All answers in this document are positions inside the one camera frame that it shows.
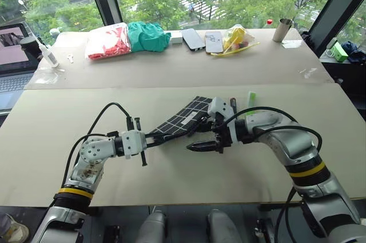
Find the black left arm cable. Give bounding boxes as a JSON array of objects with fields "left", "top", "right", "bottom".
[{"left": 61, "top": 102, "right": 135, "bottom": 189}]

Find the black white grid pouch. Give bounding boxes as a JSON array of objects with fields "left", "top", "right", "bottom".
[{"left": 145, "top": 95, "right": 214, "bottom": 142}]

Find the white paper card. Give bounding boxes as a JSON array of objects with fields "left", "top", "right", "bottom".
[{"left": 281, "top": 39, "right": 304, "bottom": 49}]

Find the metal cup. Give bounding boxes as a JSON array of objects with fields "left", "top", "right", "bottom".
[{"left": 272, "top": 18, "right": 294, "bottom": 43}]

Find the white glue tube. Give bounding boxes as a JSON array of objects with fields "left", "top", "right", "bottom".
[{"left": 33, "top": 34, "right": 60, "bottom": 69}]

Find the grey rounded robot leg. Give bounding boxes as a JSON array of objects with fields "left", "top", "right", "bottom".
[
  {"left": 206, "top": 208, "right": 241, "bottom": 243},
  {"left": 135, "top": 210, "right": 168, "bottom": 243}
]

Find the grey shoe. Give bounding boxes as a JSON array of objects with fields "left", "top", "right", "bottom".
[{"left": 0, "top": 213, "right": 30, "bottom": 243}]

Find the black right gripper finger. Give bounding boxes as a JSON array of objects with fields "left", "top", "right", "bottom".
[
  {"left": 186, "top": 140, "right": 219, "bottom": 153},
  {"left": 196, "top": 118, "right": 216, "bottom": 133}
]

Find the green box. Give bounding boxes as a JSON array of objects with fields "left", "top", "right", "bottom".
[{"left": 332, "top": 41, "right": 349, "bottom": 62}]

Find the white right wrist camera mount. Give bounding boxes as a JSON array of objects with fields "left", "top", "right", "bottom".
[{"left": 208, "top": 97, "right": 238, "bottom": 147}]

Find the white smartphone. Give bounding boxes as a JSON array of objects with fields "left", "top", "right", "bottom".
[{"left": 204, "top": 31, "right": 224, "bottom": 55}]

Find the black round cylinder device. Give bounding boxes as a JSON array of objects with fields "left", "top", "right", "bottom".
[{"left": 19, "top": 36, "right": 43, "bottom": 61}]

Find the red white packet bag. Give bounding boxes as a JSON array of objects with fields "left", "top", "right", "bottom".
[{"left": 85, "top": 22, "right": 133, "bottom": 61}]

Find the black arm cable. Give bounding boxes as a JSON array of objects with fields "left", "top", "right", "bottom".
[
  {"left": 61, "top": 102, "right": 135, "bottom": 189},
  {"left": 222, "top": 106, "right": 323, "bottom": 158}
]

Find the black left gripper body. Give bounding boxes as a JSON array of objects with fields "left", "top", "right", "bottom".
[{"left": 134, "top": 116, "right": 149, "bottom": 168}]

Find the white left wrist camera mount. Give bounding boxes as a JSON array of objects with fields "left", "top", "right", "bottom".
[{"left": 121, "top": 129, "right": 148, "bottom": 160}]

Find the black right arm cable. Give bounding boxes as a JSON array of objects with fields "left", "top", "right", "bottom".
[{"left": 222, "top": 106, "right": 323, "bottom": 158}]

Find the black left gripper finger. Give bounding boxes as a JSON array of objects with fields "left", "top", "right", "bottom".
[
  {"left": 146, "top": 139, "right": 171, "bottom": 149},
  {"left": 146, "top": 130, "right": 172, "bottom": 141}
]

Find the clear plastic sheet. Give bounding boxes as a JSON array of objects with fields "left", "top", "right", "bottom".
[{"left": 26, "top": 67, "right": 68, "bottom": 85}]

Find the black smartphone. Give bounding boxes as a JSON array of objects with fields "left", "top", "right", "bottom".
[{"left": 181, "top": 27, "right": 206, "bottom": 53}]

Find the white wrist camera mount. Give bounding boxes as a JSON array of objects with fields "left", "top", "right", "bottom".
[
  {"left": 208, "top": 97, "right": 238, "bottom": 147},
  {"left": 121, "top": 129, "right": 148, "bottom": 160}
]

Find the small white box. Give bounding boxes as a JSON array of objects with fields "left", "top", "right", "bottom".
[{"left": 171, "top": 31, "right": 184, "bottom": 46}]

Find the dark blue cloth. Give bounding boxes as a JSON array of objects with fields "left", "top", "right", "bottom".
[{"left": 341, "top": 41, "right": 366, "bottom": 64}]

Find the grey laptop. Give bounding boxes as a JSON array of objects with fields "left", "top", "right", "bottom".
[{"left": 0, "top": 22, "right": 39, "bottom": 111}]

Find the clear bag with yellow toys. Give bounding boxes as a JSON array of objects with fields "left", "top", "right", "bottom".
[{"left": 213, "top": 23, "right": 261, "bottom": 57}]

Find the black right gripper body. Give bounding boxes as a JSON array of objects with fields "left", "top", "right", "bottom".
[{"left": 210, "top": 113, "right": 232, "bottom": 154}]

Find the clear tape scrap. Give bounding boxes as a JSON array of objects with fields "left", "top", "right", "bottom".
[{"left": 298, "top": 67, "right": 319, "bottom": 79}]

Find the green cloth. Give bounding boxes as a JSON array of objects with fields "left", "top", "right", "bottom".
[{"left": 126, "top": 21, "right": 172, "bottom": 53}]

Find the green highlighter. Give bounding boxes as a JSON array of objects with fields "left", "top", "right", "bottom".
[{"left": 246, "top": 91, "right": 257, "bottom": 115}]

